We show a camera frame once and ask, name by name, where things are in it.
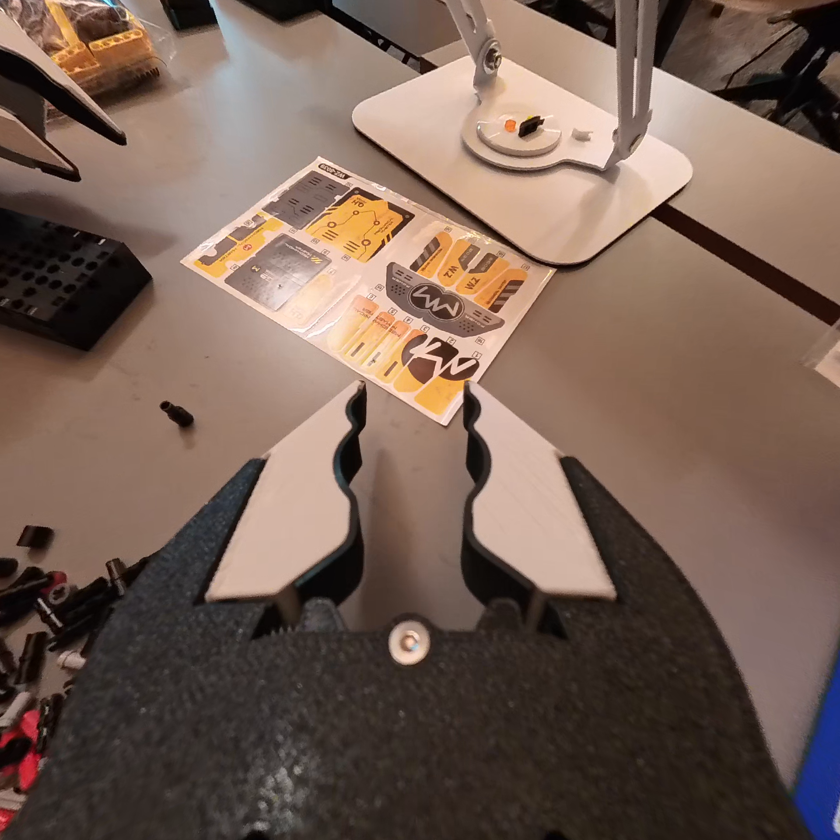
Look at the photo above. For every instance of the small black battery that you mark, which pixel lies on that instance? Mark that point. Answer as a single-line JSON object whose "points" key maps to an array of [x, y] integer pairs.
{"points": [[190, 12]]}

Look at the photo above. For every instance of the pile of black connector pins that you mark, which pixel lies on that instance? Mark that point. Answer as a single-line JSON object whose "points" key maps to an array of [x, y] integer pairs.
{"points": [[65, 610]]}

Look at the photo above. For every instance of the clear bag of yellow parts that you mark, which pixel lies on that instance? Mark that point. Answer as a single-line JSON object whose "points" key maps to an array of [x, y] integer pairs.
{"points": [[111, 46]]}

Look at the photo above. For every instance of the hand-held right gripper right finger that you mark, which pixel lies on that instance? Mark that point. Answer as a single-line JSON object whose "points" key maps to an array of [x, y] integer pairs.
{"points": [[538, 525]]}

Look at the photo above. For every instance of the small yellow black piece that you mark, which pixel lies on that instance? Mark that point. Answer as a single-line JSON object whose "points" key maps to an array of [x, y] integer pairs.
{"points": [[528, 127]]}

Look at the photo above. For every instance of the yellow grey sticker sheet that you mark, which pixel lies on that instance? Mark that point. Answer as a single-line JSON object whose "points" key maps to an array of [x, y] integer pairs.
{"points": [[367, 289]]}

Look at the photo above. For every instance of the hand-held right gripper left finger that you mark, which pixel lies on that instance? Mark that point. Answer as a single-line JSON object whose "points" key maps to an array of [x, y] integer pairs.
{"points": [[289, 525]]}

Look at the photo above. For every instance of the white book stand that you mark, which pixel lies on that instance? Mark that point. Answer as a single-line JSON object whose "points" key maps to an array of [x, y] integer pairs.
{"points": [[623, 197]]}

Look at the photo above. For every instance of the blue storage bin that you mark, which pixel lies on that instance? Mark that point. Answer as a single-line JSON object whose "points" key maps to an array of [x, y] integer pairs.
{"points": [[820, 774]]}

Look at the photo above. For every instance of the clear plastic bag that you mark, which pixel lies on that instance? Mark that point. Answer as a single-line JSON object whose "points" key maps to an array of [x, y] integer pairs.
{"points": [[827, 358]]}

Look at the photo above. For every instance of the black perforated battery box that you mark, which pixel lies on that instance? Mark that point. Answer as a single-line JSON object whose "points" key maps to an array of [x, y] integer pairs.
{"points": [[65, 282]]}

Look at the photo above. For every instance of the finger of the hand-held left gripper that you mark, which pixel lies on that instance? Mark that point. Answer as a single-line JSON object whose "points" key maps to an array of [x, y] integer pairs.
{"points": [[36, 56], [26, 141]]}

